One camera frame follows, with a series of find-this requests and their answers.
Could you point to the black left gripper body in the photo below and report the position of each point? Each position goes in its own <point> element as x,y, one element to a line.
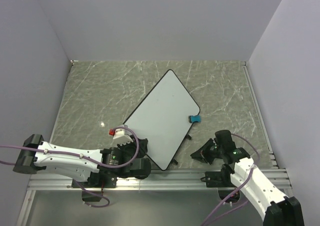
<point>129,148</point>

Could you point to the aluminium rail right side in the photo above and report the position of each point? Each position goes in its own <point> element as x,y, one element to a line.
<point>261,121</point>

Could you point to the white board black frame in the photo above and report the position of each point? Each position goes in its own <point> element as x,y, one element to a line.
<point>162,117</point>

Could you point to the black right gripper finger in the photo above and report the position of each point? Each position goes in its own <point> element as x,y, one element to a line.
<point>207,147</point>
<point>199,156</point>

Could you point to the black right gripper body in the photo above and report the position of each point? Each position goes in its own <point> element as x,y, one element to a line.
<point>217,152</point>

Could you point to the aluminium rail front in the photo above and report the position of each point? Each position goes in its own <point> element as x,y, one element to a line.
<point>172,180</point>

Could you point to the blue bone-shaped eraser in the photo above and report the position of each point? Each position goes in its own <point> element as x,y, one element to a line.
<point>194,118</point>

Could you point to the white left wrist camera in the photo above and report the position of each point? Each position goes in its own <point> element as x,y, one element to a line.
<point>121,135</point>

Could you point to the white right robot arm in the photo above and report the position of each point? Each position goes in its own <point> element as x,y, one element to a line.
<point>241,172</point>

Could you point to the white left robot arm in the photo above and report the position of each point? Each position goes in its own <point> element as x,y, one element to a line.
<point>84,166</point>

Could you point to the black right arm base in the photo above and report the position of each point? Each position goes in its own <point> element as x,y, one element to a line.
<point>217,180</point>

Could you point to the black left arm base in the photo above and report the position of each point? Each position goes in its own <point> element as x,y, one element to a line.
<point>100,186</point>

